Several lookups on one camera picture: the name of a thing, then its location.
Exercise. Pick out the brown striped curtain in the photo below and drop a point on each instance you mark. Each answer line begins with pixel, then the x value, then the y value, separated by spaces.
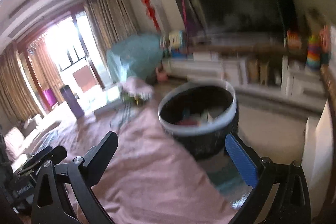
pixel 111 21

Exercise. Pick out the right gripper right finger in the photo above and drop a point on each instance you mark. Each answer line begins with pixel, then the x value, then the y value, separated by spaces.
pixel 291 203

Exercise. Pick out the black flat television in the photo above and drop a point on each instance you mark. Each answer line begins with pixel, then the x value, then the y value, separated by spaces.
pixel 207 17

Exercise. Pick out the toy phone yellow blue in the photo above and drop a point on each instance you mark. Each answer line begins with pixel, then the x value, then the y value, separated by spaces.
pixel 172 43

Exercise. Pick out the purple thermos bottle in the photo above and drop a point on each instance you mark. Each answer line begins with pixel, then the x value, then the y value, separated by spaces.
pixel 71 101

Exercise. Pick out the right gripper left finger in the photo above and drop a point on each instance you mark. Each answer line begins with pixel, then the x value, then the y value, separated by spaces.
pixel 51 203

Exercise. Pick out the white book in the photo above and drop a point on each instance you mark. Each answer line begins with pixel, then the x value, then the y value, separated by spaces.
pixel 108 100

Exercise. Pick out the rainbow stacking ring toy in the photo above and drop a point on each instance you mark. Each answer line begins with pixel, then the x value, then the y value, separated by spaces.
pixel 313 60

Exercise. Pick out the green snack bag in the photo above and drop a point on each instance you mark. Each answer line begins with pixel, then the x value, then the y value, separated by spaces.
pixel 134 99

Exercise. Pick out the white rimmed trash bin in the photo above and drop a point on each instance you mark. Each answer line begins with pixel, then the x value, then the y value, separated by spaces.
pixel 199 116

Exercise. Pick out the teal covered furniture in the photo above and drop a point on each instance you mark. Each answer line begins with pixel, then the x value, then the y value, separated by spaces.
pixel 137 56

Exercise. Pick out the pink table cloth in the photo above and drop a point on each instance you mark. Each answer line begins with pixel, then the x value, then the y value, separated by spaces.
pixel 151 178

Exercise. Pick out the pink kettlebell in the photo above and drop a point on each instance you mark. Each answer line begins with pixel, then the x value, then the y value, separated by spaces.
pixel 161 75

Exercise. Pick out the white TV cabinet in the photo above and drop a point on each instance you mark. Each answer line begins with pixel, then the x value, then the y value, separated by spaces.
pixel 297 86

